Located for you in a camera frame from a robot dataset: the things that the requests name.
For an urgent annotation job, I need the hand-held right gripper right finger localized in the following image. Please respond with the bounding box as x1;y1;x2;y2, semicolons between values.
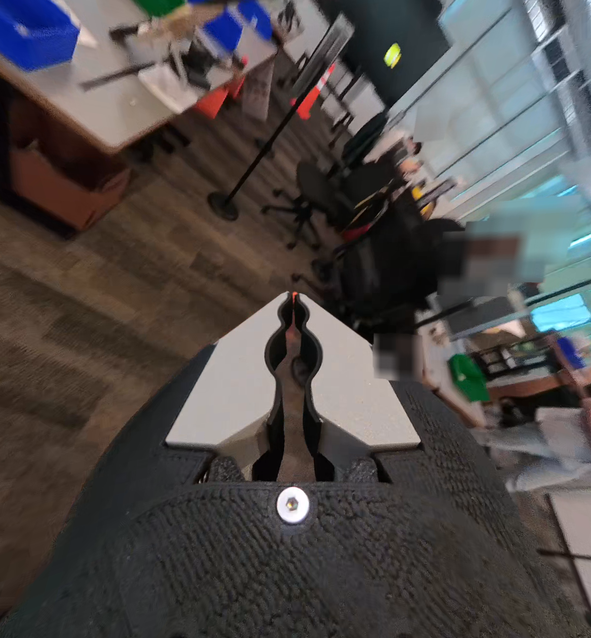
297;292;422;464

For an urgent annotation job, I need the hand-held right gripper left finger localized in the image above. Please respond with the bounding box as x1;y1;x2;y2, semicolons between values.
166;292;297;469

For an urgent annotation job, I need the green tray bin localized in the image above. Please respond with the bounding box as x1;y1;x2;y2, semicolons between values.
448;354;491;402

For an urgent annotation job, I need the black office chair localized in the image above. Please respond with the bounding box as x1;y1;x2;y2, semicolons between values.
263;160;361;250

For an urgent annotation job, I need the blue tray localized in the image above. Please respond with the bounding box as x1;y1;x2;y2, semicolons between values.
557;337;587;368

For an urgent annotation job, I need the white side table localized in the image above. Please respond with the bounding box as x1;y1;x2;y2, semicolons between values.
550;489;591;599

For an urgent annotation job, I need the cardboard box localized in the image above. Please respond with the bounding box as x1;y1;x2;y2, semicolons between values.
12;140;134;232

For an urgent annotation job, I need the red orange object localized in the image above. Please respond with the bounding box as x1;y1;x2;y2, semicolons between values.
196;85;243;120

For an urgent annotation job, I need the orange striped traffic cone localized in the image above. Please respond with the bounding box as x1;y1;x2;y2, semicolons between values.
291;65;338;120

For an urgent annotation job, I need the grey work table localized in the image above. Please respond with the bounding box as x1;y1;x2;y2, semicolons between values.
0;0;281;155

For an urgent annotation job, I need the small blue parts bin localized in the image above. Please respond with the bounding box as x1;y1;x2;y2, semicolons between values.
238;0;274;41
201;8;246;53

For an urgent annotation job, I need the green parts bin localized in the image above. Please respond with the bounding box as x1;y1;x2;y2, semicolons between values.
136;0;186;17

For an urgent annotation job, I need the large blue parts bin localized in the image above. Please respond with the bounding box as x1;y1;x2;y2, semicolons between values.
0;0;82;72

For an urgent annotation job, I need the black wall screen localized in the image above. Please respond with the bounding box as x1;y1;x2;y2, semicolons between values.
341;0;450;80

